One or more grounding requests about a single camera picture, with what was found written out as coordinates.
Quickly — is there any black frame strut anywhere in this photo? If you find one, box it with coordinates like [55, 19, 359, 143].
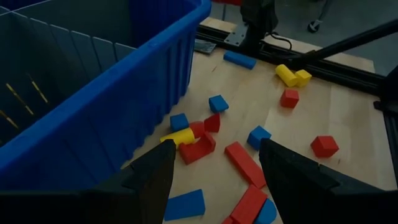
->
[287, 18, 398, 68]

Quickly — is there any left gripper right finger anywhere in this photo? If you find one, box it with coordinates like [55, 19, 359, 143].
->
[259, 138, 398, 224]

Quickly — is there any red foam arch block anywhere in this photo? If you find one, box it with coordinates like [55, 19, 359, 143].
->
[178, 131, 217, 166]

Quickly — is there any small red rounded block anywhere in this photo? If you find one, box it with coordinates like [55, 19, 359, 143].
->
[188, 121, 206, 139]

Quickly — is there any large blue plastic bin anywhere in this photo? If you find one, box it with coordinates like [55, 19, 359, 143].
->
[0, 0, 213, 191]

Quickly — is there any silver corner bracket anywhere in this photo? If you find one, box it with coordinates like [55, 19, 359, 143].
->
[223, 23, 250, 48]

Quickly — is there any small red foam block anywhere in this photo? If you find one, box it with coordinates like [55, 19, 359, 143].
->
[224, 141, 267, 190]

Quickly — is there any grey flat sheet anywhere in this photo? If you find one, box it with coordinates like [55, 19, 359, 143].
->
[193, 39, 218, 55]

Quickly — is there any yellow foam cylinder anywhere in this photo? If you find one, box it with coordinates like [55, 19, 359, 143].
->
[274, 63, 299, 88]
[159, 127, 196, 149]

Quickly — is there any slotted grey bin divider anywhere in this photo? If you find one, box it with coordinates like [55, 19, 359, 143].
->
[0, 11, 139, 147]

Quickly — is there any black caster wheel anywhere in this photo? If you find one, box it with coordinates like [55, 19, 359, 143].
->
[307, 19, 322, 34]

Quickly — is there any red foam wedge block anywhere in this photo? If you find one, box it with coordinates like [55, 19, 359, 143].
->
[203, 112, 222, 134]

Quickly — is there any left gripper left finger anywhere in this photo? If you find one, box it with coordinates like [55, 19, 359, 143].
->
[0, 139, 177, 224]

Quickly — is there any yellow foam cube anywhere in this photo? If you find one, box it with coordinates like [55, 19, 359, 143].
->
[294, 68, 313, 88]

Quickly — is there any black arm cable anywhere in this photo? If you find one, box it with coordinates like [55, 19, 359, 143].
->
[269, 30, 294, 52]

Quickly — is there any blue foam half cylinder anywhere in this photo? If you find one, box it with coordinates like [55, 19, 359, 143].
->
[254, 198, 278, 224]

